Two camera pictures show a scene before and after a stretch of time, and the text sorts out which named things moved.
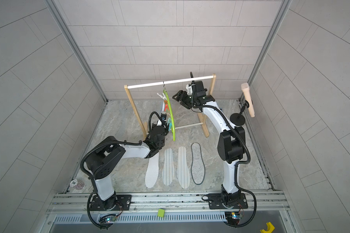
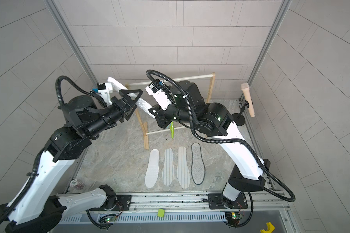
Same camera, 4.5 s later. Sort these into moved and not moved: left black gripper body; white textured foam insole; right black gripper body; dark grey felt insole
Moved: left black gripper body; right black gripper body
Not moved: white textured foam insole; dark grey felt insole
